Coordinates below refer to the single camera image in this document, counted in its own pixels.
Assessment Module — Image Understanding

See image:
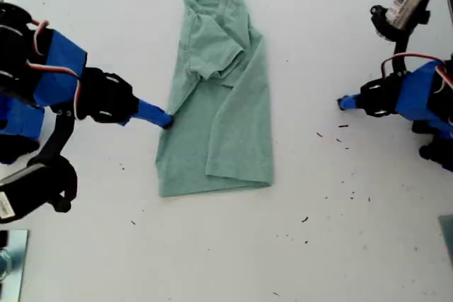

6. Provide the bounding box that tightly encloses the green t-shirt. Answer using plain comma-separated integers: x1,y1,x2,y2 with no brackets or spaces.
154,0,275,199

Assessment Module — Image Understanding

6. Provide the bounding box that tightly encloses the red white servo wire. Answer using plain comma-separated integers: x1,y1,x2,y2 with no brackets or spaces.
380,52,453,93
26,18,85,120

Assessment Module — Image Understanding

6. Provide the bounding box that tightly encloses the black camera stalk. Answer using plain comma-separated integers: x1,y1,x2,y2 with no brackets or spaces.
37,109,77,162
389,31,413,77

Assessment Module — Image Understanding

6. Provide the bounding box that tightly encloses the beige black camera box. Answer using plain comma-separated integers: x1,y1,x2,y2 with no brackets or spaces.
369,0,436,43

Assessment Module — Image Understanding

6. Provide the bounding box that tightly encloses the black camera box white label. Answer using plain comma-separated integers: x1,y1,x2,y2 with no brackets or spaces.
0,155,79,226

